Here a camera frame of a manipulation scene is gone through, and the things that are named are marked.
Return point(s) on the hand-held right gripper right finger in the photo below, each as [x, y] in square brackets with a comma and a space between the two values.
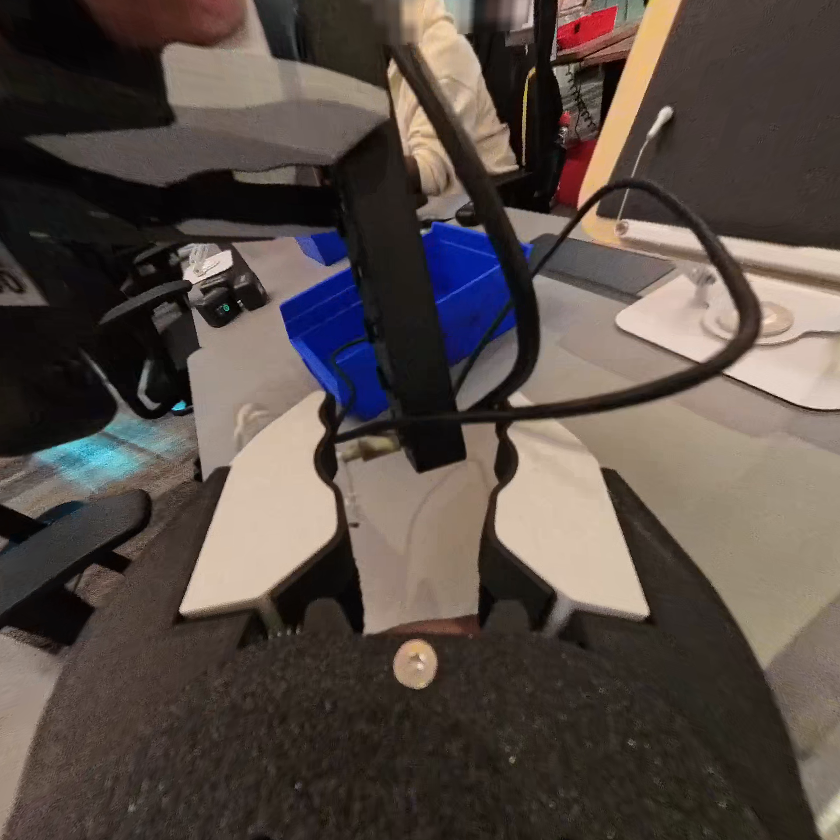
[564, 525]

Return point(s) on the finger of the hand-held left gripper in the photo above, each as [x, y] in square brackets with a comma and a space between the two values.
[197, 151]
[262, 92]

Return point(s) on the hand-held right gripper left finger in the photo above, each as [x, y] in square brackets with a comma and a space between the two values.
[269, 525]

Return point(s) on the black usb hub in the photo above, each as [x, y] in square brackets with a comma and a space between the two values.
[400, 295]

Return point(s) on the blue plastic bin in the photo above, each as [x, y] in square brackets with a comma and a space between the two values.
[472, 282]
[321, 248]

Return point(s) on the grey desk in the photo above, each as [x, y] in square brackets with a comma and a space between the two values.
[656, 492]

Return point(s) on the wood framed black desk screen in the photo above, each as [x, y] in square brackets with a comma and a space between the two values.
[754, 98]

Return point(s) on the person's left hand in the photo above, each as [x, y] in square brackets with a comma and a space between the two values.
[177, 19]

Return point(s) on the black charger with green light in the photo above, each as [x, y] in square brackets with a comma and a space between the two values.
[220, 308]

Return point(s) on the black computer mouse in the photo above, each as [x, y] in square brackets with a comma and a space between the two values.
[466, 212]

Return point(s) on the black pole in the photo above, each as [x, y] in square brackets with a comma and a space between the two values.
[544, 98]

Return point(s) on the red canister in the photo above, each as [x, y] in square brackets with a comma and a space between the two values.
[577, 170]

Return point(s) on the red plastic bin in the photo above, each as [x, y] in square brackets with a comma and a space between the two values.
[587, 29]

